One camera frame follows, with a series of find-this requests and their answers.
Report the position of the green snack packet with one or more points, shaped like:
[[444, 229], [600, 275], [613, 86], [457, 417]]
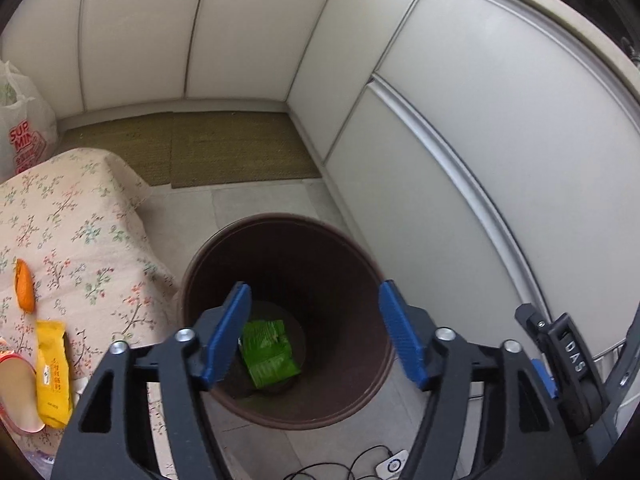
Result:
[[267, 355]]

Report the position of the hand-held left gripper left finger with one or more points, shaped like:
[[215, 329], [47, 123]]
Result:
[[227, 335]]

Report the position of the orange peel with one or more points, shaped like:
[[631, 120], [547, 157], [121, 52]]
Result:
[[24, 290]]

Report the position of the yellow snack packet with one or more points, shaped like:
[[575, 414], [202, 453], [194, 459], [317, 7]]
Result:
[[52, 375]]

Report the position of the brown plastic trash bin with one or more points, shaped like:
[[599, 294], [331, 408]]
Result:
[[300, 260]]

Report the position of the white plastic shopping bag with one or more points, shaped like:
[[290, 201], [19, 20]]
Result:
[[25, 125]]

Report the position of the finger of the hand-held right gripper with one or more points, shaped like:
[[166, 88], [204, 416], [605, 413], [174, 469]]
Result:
[[544, 380]]

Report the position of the floral tablecloth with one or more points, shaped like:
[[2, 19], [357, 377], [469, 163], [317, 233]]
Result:
[[75, 240]]

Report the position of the white round charger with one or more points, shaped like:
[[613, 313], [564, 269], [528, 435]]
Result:
[[392, 465]]

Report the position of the woven floor mat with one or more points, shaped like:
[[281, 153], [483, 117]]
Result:
[[125, 145], [240, 150]]

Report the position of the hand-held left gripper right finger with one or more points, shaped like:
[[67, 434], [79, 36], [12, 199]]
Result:
[[400, 330]]

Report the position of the white kitchen cabinet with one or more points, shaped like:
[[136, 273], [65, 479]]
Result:
[[225, 30], [475, 135]]

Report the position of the red instant noodle bowl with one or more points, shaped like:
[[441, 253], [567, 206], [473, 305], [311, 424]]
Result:
[[20, 390]]

